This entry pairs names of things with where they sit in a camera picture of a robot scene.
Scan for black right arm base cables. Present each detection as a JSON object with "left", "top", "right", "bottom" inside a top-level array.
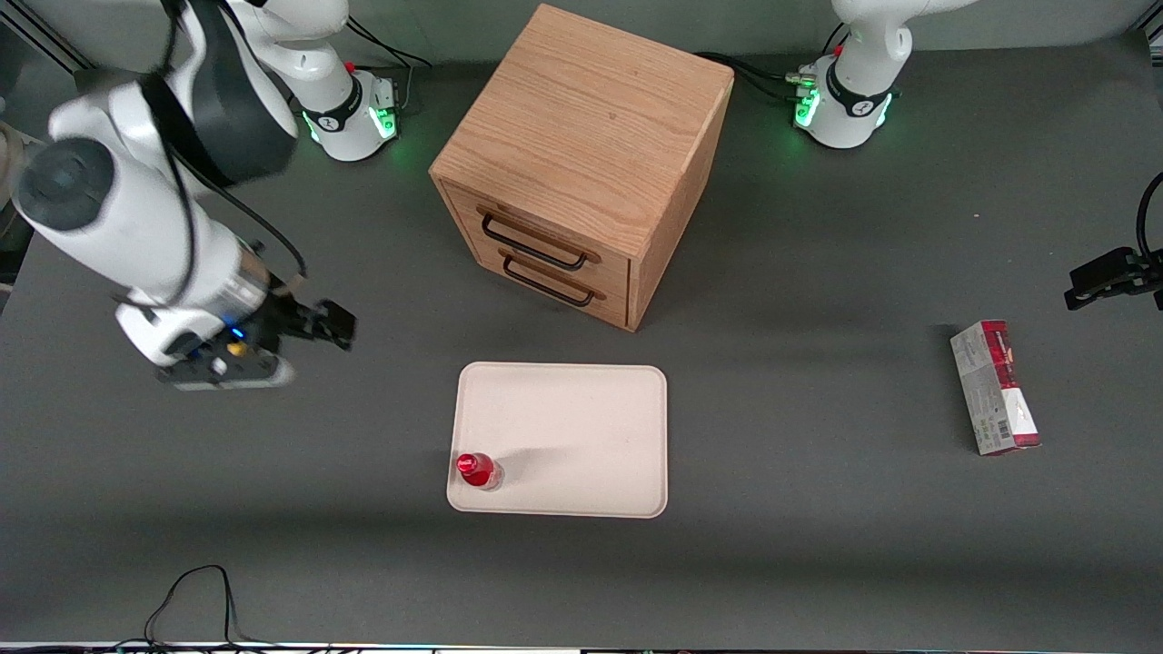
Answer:
[{"left": 343, "top": 15, "right": 436, "bottom": 115}]

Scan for beige rectangular tray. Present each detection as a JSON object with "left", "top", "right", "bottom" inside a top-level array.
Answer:
[{"left": 446, "top": 362, "right": 669, "bottom": 520}]

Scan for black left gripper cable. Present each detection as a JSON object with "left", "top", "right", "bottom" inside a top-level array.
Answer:
[{"left": 1136, "top": 171, "right": 1163, "bottom": 257}]

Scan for long black drawer handle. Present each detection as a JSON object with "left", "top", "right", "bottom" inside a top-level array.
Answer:
[{"left": 479, "top": 210, "right": 591, "bottom": 273}]

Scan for short black drawer handle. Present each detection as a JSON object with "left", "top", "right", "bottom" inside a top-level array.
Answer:
[{"left": 501, "top": 253, "right": 597, "bottom": 308}]

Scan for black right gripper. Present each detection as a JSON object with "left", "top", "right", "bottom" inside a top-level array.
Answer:
[{"left": 242, "top": 289, "right": 358, "bottom": 362}]

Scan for black left arm base cables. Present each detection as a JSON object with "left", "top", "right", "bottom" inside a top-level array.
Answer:
[{"left": 694, "top": 22, "right": 851, "bottom": 104}]

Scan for red coke bottle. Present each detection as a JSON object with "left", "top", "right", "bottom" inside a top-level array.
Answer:
[{"left": 455, "top": 452, "right": 503, "bottom": 492}]

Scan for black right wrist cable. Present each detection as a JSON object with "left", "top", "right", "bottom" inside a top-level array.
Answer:
[{"left": 160, "top": 0, "right": 308, "bottom": 279}]

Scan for red and grey carton box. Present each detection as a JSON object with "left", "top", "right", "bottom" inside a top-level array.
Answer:
[{"left": 949, "top": 319, "right": 1042, "bottom": 457}]

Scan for wooden drawer cabinet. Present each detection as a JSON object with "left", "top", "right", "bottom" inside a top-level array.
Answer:
[{"left": 429, "top": 3, "right": 735, "bottom": 333}]

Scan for black arm base cables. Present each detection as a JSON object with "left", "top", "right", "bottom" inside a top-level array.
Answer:
[
  {"left": 694, "top": 22, "right": 851, "bottom": 104},
  {"left": 343, "top": 15, "right": 436, "bottom": 115}
]

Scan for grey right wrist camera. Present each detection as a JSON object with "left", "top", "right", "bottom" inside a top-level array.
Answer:
[{"left": 158, "top": 352, "right": 297, "bottom": 392}]

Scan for thin black looped cable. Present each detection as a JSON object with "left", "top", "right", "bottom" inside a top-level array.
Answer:
[{"left": 109, "top": 564, "right": 301, "bottom": 653}]

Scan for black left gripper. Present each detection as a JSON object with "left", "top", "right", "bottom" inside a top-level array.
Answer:
[{"left": 1064, "top": 247, "right": 1163, "bottom": 312}]

